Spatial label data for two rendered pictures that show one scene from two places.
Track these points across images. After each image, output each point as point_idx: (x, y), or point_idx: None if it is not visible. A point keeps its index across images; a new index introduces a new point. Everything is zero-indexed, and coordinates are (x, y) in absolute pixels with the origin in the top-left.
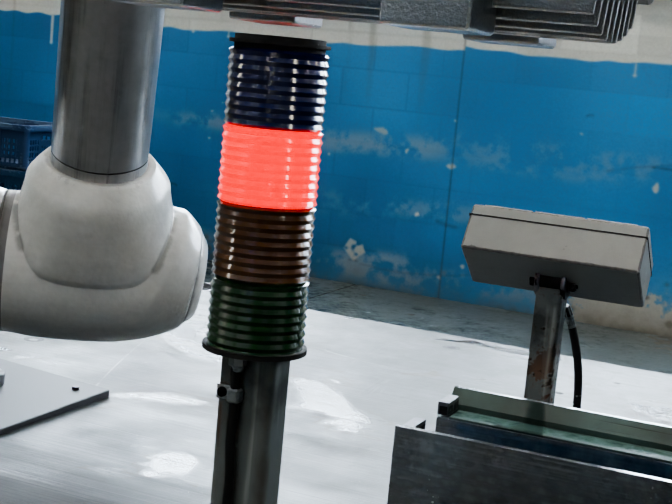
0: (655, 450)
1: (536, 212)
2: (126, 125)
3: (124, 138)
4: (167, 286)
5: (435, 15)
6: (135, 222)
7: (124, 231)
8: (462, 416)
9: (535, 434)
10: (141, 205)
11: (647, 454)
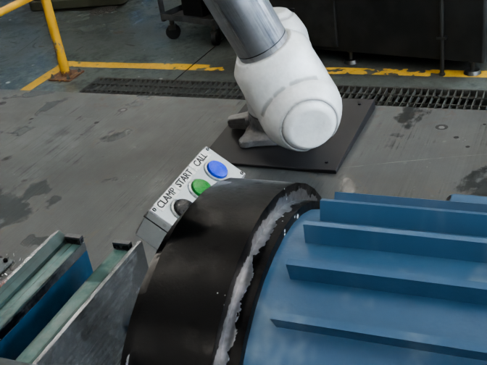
0: (62, 324)
1: (186, 167)
2: (227, 35)
3: (231, 40)
4: (267, 126)
5: None
6: (246, 87)
7: (243, 90)
8: (115, 253)
9: (87, 279)
10: (246, 79)
11: (54, 319)
